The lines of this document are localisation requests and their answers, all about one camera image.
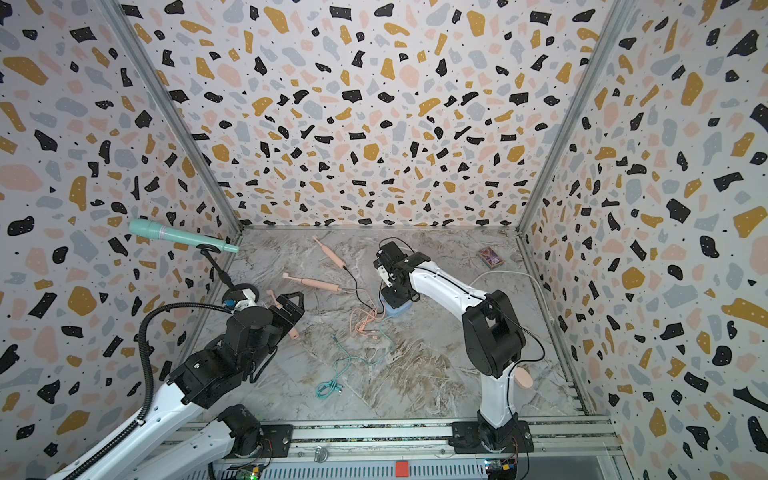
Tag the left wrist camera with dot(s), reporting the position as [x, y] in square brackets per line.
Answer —
[237, 300]

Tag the pink round cap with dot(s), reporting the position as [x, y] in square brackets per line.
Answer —
[522, 378]

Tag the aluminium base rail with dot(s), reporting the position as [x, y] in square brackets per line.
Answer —
[539, 448]

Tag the black microphone stand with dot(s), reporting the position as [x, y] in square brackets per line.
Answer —
[208, 250]

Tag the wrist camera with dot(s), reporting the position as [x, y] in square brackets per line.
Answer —
[382, 272]
[237, 300]

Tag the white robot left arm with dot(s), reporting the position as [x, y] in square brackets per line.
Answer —
[195, 385]

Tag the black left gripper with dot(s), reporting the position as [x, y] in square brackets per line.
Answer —
[298, 310]

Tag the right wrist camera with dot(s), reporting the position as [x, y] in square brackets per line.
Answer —
[382, 272]

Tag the small colourful card box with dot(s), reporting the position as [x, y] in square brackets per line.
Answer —
[490, 257]

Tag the light blue power strip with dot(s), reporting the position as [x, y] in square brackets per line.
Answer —
[394, 312]

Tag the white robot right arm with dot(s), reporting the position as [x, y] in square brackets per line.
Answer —
[493, 338]

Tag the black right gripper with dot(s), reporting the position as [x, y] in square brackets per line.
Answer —
[393, 301]

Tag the mint green microphone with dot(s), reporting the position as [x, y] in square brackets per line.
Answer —
[157, 231]

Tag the black corrugated conduit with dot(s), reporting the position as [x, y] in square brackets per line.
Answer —
[82, 466]

